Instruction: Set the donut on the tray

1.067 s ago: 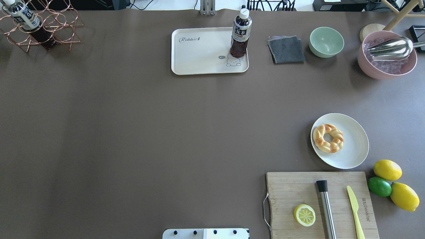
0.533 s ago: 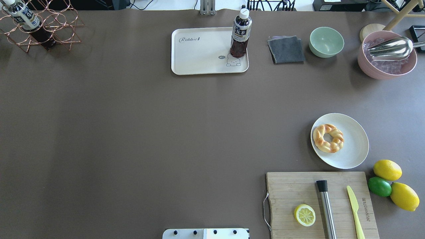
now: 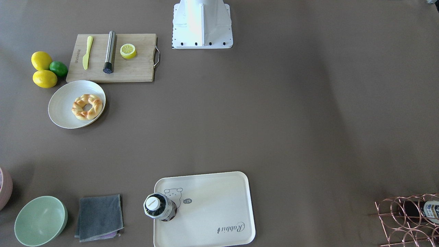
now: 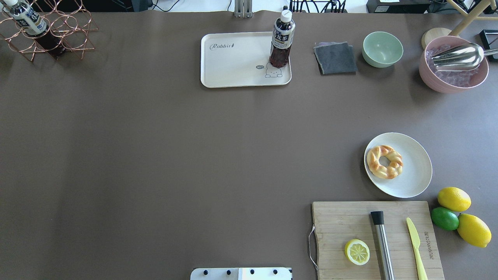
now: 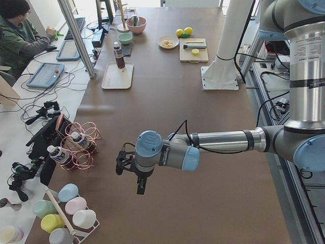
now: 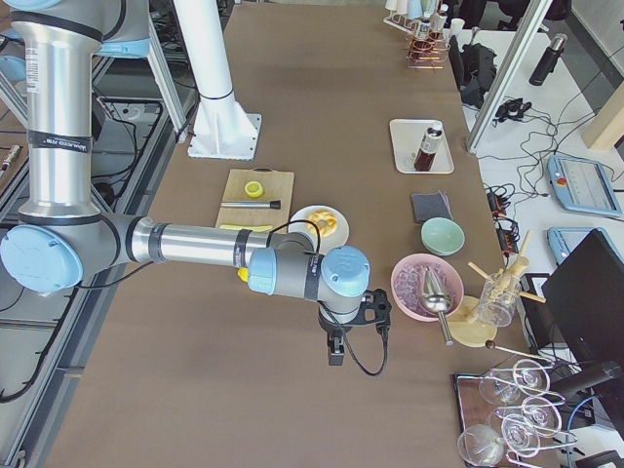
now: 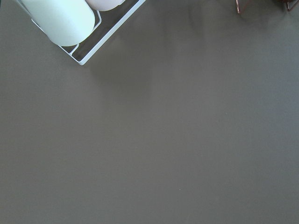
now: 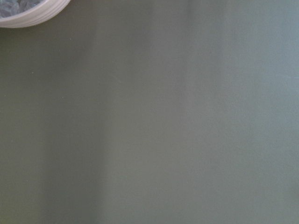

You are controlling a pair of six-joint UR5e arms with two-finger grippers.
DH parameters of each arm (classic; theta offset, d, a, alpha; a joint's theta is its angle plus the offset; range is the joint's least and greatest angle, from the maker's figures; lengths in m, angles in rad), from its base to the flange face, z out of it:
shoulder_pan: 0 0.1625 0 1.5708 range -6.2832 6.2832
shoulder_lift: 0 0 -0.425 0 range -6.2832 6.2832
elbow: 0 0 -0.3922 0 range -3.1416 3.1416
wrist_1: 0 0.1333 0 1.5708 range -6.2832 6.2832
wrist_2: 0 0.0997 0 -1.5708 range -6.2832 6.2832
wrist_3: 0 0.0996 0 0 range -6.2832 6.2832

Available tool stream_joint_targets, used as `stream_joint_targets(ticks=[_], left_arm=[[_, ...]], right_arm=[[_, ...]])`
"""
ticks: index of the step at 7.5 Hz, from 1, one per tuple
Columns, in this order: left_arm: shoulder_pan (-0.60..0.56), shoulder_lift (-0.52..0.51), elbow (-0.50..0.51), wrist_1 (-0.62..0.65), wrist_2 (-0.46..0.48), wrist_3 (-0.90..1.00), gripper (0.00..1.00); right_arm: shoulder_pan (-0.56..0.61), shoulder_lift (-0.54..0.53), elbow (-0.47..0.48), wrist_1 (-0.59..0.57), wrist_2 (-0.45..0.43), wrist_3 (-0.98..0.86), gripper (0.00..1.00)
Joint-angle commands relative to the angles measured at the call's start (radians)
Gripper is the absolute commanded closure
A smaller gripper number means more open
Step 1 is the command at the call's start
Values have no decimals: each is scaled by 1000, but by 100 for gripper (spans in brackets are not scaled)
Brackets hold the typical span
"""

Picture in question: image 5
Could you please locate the mint green cup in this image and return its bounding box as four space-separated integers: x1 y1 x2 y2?
32 200 57 219

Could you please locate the black keyboard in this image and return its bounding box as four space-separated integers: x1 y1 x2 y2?
63 16 86 41

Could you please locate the bottle in rack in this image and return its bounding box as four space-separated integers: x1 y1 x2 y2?
47 145 71 165
71 132 91 149

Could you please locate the blue cup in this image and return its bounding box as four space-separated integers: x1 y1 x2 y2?
58 184 79 202

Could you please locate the metal bar tool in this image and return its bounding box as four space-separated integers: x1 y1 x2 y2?
183 44 207 49

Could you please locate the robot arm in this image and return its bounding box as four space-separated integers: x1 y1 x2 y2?
116 1 324 194

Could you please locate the green bowl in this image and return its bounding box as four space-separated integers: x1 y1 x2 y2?
118 33 133 45

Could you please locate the white cup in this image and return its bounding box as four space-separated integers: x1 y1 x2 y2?
72 209 96 229

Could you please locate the blue teach pendant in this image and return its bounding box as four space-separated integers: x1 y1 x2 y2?
26 63 65 88
56 40 80 61

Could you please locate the black monitor stand device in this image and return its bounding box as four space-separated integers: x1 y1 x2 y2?
26 116 61 186

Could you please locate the yellow lemon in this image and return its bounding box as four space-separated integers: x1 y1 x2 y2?
176 28 184 37
184 27 193 35

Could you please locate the pink cup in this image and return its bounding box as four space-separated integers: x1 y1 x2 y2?
65 197 87 215

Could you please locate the white cup rack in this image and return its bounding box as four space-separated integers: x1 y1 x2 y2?
45 184 100 243

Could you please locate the yellow cup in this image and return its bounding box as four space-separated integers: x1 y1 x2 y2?
41 214 65 233

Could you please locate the cream rectangular tray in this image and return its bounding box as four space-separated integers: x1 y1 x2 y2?
101 62 134 89

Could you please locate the glazed twisted donut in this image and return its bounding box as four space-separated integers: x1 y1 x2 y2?
161 40 173 48

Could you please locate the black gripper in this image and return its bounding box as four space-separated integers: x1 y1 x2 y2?
115 150 153 195

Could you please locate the wooden cutting board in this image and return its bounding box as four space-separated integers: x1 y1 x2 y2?
179 38 209 63

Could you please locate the aluminium frame post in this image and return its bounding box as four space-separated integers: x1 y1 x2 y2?
57 0 95 78

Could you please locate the wooden mug tree stand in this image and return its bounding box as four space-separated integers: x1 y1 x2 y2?
114 0 129 33

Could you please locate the blue teach pendant near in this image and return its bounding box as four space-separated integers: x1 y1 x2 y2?
26 63 65 88

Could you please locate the green lime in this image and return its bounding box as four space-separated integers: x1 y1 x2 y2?
181 32 189 38

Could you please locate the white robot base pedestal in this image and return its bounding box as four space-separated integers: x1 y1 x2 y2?
201 0 255 90

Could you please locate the dark tea bottle on tray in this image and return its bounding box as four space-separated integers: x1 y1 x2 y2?
113 42 125 69

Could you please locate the dark grey cloth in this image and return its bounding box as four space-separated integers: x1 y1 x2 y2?
121 44 133 56

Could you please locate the blue teach pendant far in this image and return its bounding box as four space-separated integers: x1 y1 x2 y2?
56 40 80 61

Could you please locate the white round plate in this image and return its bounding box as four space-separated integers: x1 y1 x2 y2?
157 35 179 49

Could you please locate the lemon half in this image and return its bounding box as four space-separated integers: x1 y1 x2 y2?
191 49 200 55

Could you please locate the seated person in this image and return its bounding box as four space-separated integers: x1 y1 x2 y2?
1 0 56 79

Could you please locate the copper wire bottle rack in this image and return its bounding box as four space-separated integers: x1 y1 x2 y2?
55 114 101 172

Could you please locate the metal scoop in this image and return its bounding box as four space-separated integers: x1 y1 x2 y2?
130 15 139 26

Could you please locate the grey cup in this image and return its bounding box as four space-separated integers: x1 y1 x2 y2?
49 228 74 244

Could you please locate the pink bowl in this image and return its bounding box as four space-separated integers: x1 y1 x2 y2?
126 16 147 34

